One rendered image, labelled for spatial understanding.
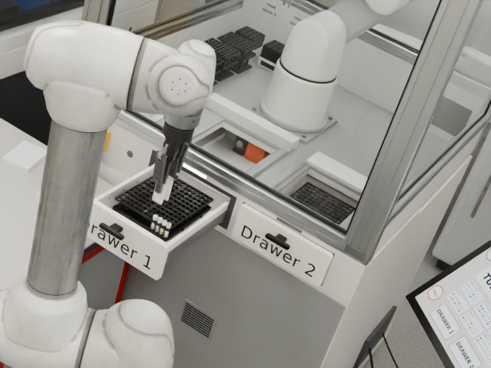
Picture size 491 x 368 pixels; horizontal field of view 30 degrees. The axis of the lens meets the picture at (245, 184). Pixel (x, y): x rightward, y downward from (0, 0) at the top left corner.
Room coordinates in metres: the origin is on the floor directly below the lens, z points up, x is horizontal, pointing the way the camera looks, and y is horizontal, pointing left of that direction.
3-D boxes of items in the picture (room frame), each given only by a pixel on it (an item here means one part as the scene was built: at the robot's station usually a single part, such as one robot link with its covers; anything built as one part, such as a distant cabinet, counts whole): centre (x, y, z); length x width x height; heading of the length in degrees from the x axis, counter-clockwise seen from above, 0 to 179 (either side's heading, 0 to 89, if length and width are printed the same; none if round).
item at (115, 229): (1.85, 0.28, 0.91); 0.07 x 0.04 x 0.01; 68
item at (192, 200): (2.06, 0.19, 0.87); 0.22 x 0.18 x 0.06; 158
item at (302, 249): (2.05, -0.14, 0.87); 0.29 x 0.02 x 0.11; 68
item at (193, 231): (2.07, 0.19, 0.86); 0.40 x 0.26 x 0.06; 158
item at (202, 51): (1.95, 0.21, 1.34); 0.13 x 0.11 x 0.16; 94
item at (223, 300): (2.60, -0.07, 0.40); 1.03 x 0.95 x 0.80; 68
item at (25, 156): (2.24, 0.64, 0.77); 0.13 x 0.09 x 0.02; 171
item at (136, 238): (1.87, 0.27, 0.87); 0.29 x 0.02 x 0.11; 68
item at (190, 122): (1.95, 0.20, 1.23); 0.09 x 0.09 x 0.06
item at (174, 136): (1.95, 0.20, 1.15); 0.08 x 0.07 x 0.09; 158
